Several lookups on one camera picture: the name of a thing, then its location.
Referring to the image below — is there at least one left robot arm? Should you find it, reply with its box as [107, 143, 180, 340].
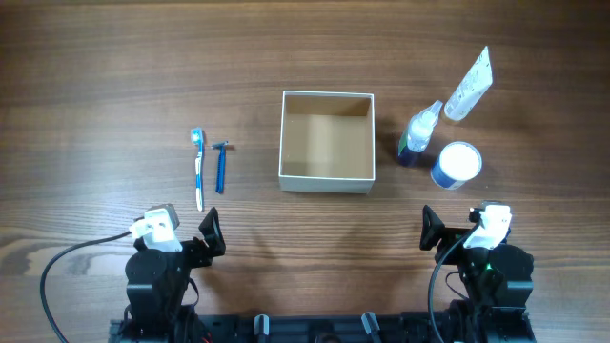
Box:
[123, 204, 226, 342]

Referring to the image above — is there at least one blue disposable razor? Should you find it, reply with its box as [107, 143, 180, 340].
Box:
[211, 141, 229, 194]

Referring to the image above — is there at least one left black cable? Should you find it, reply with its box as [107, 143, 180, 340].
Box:
[39, 231, 132, 343]

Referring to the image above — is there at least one white cardboard box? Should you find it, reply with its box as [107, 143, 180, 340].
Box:
[278, 91, 376, 194]

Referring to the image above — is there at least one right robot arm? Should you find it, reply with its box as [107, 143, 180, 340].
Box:
[419, 201, 536, 342]

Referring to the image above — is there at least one blue white toothbrush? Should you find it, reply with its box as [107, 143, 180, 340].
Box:
[191, 127, 205, 212]

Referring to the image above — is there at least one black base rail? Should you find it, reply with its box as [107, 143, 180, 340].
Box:
[109, 312, 437, 343]

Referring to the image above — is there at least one clear blue spray bottle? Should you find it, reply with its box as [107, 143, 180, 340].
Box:
[397, 100, 443, 167]

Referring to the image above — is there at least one blue jar white lid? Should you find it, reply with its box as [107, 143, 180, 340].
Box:
[430, 141, 482, 190]

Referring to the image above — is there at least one white cosmetic tube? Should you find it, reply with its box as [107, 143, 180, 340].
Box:
[443, 46, 494, 122]

